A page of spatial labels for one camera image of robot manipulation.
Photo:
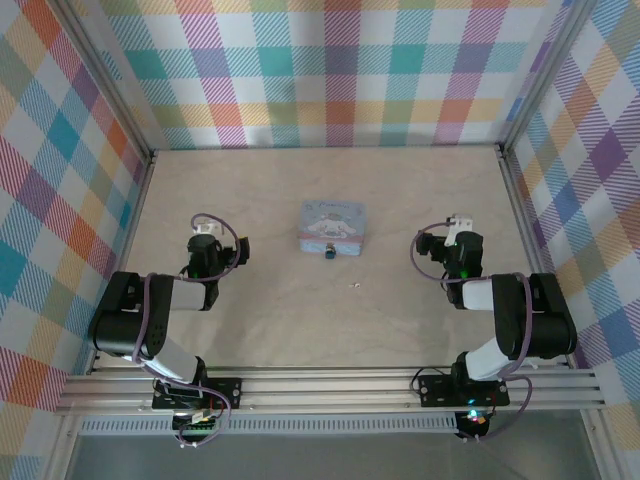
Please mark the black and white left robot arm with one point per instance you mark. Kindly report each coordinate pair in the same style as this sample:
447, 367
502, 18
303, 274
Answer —
115, 325

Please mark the aluminium side rail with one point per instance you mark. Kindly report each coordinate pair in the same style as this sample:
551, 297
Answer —
137, 220
525, 230

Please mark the pastel cartoon tin box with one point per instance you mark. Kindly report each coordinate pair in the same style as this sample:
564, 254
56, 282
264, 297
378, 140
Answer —
332, 222

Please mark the aluminium frame post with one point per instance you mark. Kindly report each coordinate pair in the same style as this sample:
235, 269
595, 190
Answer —
107, 82
545, 70

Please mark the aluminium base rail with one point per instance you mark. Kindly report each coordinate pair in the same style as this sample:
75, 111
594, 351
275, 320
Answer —
325, 390

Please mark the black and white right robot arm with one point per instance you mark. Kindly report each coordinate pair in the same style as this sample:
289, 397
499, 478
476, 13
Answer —
545, 320

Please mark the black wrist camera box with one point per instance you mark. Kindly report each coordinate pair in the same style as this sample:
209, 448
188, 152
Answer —
243, 249
426, 244

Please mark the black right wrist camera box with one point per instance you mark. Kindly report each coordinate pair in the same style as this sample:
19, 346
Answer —
426, 244

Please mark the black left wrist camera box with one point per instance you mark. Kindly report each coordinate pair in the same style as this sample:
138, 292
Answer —
243, 249

